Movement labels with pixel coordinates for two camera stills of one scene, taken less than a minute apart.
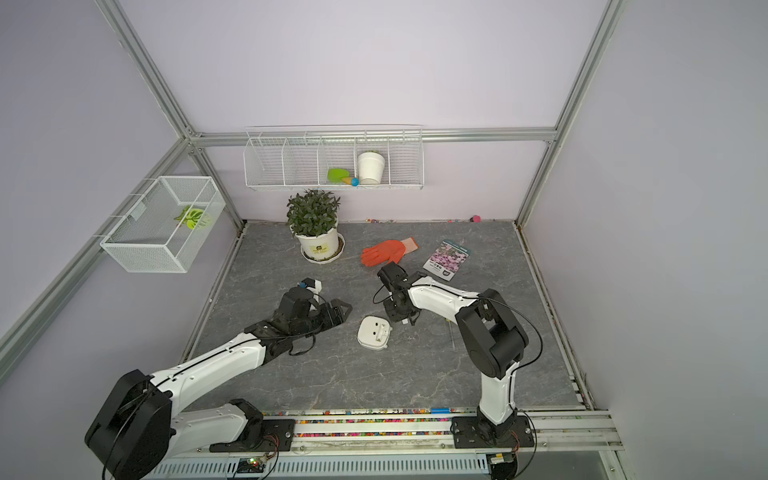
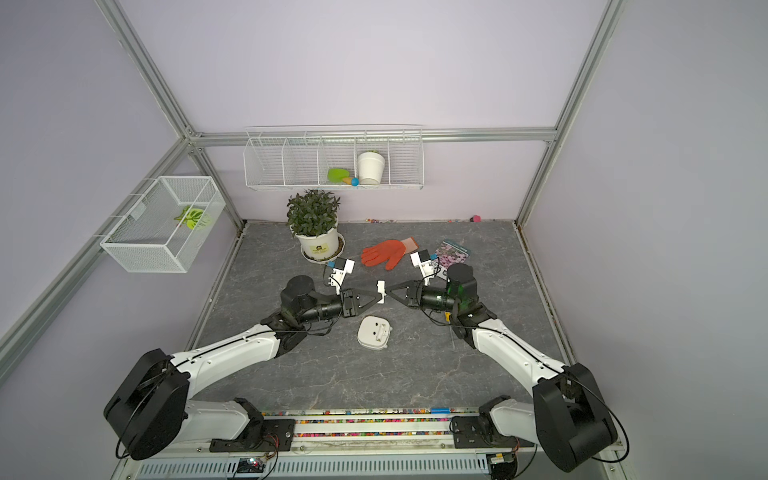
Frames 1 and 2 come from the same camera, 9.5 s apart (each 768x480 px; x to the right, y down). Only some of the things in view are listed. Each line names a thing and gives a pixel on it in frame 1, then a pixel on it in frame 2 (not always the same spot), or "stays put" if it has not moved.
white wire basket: x=166 y=227 stays put
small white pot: x=370 y=167 stays put
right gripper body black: x=392 y=310 to x=437 y=300
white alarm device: x=374 y=331 stays put
